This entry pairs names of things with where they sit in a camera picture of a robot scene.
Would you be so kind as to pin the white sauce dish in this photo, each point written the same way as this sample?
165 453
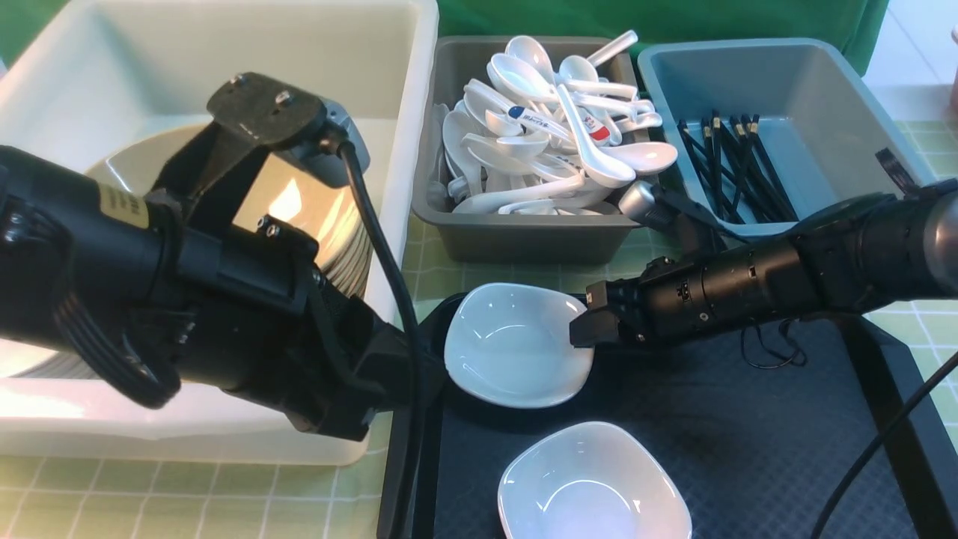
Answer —
509 345
590 480

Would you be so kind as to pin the black serving tray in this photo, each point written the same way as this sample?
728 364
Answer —
755 454

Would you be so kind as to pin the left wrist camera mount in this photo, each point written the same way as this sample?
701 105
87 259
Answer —
253 118

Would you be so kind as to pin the blue chopstick bin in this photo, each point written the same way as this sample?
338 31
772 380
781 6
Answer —
820 125

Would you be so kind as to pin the green checkered tablecloth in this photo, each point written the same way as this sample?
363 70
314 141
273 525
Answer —
82 498

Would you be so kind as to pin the grey spoon bin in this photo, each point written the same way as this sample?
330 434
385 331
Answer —
496 239

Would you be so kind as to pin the black chopstick gold tip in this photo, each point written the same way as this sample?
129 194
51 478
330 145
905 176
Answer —
772 174

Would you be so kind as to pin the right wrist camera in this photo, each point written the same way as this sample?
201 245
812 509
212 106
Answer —
672 213

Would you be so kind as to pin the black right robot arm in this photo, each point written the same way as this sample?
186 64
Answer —
850 258

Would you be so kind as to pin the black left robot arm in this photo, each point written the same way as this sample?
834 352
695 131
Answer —
150 307

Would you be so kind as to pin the white spoon top of pile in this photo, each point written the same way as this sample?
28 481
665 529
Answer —
523 79

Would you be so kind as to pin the green backdrop cloth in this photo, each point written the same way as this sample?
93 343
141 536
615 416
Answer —
852 27

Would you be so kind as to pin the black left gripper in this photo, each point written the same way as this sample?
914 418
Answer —
252 315

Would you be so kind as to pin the white stacked plates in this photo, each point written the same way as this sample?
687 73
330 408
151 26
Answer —
45 367

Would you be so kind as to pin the white plastic dish tub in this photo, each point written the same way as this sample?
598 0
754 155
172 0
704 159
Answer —
106 74

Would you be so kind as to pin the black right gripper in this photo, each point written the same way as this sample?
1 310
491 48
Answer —
674 302

